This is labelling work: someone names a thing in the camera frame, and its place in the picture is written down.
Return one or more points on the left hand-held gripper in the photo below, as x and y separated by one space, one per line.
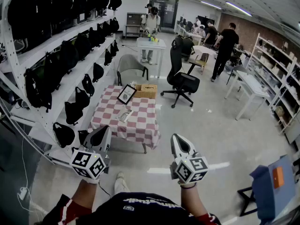
87 163

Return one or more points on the colourful toy blocks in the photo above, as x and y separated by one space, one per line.
153 39

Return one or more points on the black picture frame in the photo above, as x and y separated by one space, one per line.
126 94

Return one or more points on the row of grey storage boxes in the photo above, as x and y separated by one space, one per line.
82 17

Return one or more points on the person's right forearm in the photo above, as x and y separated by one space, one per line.
189 200

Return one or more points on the grey side chair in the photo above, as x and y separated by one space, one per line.
239 69

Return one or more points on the dark glass door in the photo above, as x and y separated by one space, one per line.
164 10

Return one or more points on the blue box with orange label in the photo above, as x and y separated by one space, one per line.
264 184

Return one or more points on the white square table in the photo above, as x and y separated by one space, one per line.
150 44

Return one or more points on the long white desk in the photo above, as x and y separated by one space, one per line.
187 33

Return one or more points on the pink checkered tablecloth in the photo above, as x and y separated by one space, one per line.
140 116

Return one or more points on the person's left forearm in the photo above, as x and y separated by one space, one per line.
84 193

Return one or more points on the small pale flower bunch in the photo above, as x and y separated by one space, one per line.
134 83

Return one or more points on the wicker tissue box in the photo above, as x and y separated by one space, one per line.
145 91

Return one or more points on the black wall monitor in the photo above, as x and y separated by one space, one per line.
205 20

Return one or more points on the person's black red jersey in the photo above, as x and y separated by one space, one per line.
140 212

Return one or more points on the round table with white cloth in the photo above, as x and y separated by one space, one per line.
204 49

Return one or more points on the white wristband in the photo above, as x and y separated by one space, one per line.
90 180

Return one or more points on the wooden chair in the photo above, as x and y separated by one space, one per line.
202 60

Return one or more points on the white metal shelf rack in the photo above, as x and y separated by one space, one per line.
70 81

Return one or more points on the grey armchair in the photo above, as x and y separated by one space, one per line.
131 67

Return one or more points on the ceiling light strips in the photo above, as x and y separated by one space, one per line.
239 8

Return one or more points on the black office chair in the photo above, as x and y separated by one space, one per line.
185 80

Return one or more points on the white open shelf unit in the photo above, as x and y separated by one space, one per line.
290 76

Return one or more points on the white power strip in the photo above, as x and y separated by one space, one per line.
38 208

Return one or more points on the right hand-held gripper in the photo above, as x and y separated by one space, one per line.
191 169

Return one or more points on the grey metal cabinet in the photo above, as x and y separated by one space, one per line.
133 20

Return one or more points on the person's white shoe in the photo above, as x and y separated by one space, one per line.
120 184

